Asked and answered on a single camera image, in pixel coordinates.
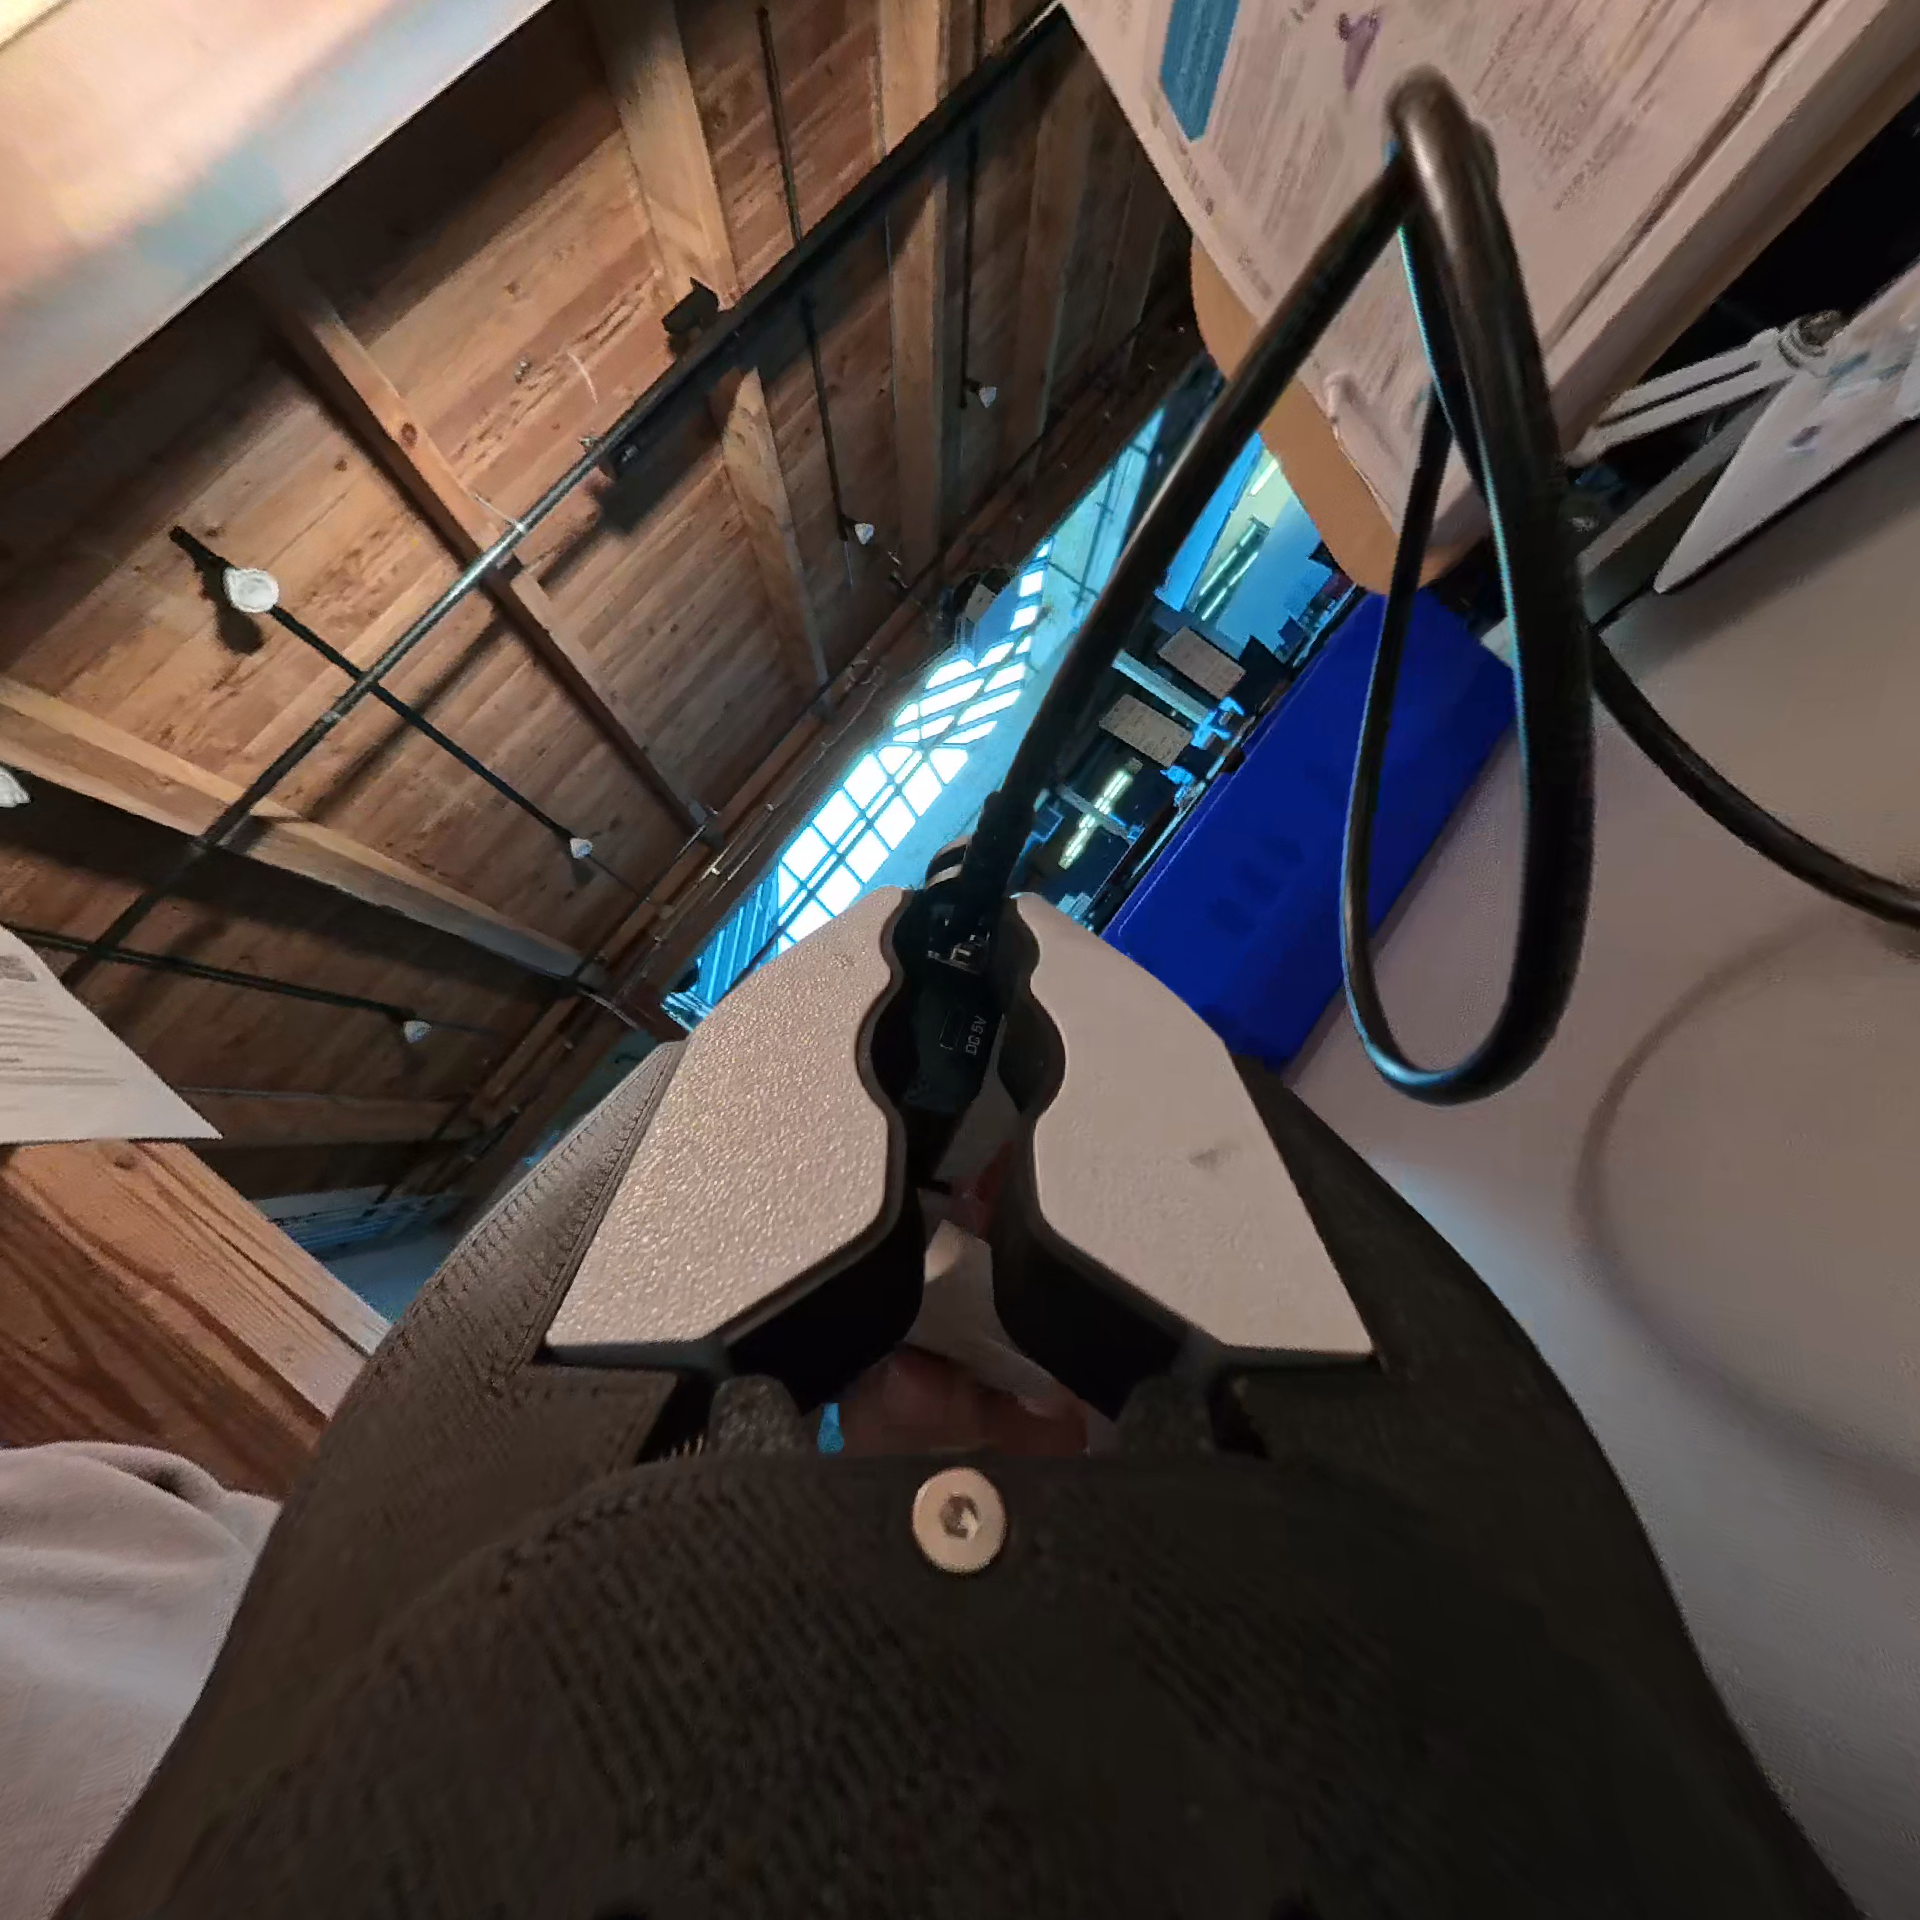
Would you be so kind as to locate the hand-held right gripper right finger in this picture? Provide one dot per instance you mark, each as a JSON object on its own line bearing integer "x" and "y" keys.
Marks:
{"x": 1185, "y": 1185}

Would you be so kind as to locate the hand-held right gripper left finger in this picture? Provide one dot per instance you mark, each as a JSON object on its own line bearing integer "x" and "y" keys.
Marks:
{"x": 722, "y": 1185}

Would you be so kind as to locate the white desk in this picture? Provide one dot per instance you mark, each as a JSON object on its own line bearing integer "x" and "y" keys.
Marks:
{"x": 1725, "y": 1201}

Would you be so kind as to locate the blue plastic bin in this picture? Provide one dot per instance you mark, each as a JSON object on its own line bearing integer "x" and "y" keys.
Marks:
{"x": 1275, "y": 871}

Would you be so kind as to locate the white paper sheet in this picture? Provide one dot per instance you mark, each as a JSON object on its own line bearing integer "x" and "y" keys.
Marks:
{"x": 77, "y": 1051}

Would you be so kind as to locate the tan wooden board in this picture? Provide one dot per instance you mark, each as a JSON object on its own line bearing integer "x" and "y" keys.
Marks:
{"x": 1321, "y": 464}

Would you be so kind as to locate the person's grey sweater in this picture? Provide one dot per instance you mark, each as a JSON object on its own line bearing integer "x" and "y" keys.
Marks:
{"x": 91, "y": 1682}

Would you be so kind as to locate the white box with printed label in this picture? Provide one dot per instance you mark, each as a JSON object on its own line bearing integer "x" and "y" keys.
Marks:
{"x": 1289, "y": 151}

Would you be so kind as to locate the wooden post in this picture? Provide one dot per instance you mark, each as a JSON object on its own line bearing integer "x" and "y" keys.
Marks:
{"x": 149, "y": 1291}

